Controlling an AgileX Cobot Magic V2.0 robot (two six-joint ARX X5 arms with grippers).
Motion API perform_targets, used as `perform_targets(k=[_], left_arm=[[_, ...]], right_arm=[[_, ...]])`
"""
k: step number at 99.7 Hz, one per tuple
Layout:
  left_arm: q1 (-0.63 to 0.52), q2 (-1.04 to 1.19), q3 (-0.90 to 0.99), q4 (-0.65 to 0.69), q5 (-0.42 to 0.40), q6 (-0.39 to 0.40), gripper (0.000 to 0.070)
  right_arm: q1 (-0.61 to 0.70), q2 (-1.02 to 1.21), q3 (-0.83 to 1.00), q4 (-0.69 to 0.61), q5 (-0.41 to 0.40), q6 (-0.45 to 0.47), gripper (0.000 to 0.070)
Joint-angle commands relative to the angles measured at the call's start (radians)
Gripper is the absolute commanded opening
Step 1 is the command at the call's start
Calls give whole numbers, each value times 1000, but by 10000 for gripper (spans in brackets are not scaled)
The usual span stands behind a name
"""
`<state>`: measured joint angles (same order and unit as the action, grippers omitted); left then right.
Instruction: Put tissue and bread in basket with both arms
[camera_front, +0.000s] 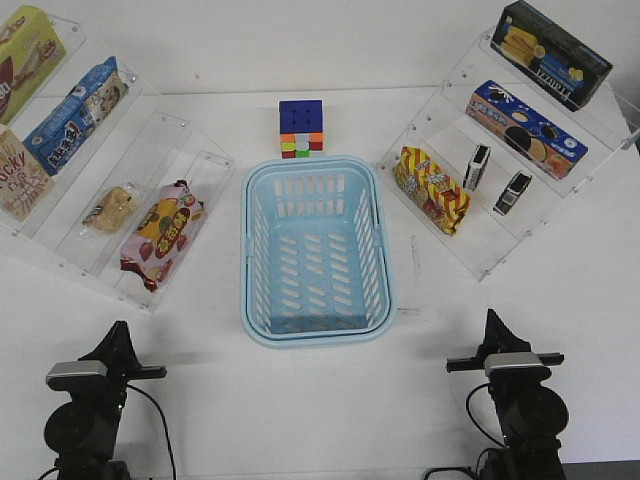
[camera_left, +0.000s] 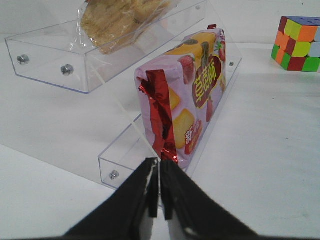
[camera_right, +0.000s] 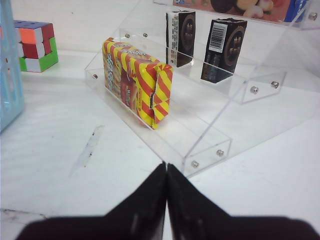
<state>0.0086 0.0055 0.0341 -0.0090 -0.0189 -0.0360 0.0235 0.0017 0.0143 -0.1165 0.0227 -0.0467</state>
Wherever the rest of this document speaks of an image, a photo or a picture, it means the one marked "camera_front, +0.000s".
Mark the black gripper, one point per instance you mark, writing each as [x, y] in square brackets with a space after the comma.
[103, 382]
[498, 334]

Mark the bread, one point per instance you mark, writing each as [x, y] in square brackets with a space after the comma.
[111, 212]

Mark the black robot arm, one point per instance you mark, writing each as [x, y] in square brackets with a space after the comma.
[530, 415]
[83, 431]

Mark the black white tissue pack upright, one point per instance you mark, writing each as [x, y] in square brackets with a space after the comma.
[476, 167]

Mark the light blue plastic basket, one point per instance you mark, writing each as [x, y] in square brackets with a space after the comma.
[315, 260]

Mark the pink fruit snack bag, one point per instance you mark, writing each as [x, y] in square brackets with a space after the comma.
[163, 235]

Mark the red yellow striped snack bag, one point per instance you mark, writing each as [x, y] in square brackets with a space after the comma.
[431, 189]

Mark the left clear acrylic shelf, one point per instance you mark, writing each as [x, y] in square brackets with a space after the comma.
[142, 143]

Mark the clear acrylic shelf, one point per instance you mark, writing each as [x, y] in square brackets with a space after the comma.
[444, 130]
[142, 143]

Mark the right clear acrylic shelf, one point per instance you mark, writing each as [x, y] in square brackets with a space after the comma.
[444, 130]

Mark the beige Pocky box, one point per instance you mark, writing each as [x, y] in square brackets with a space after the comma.
[24, 182]

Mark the blue sandwich cookie box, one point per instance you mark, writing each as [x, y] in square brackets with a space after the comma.
[525, 130]

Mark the blue cookie package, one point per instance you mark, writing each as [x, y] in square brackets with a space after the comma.
[60, 135]

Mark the black and yellow cracker box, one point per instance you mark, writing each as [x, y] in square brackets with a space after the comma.
[566, 68]

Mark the multicolour puzzle cube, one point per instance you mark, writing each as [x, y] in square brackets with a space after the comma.
[301, 128]

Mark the yellow-green biscuit box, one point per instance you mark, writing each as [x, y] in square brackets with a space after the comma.
[30, 51]

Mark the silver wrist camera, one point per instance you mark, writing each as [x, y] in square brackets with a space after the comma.
[509, 361]
[73, 370]

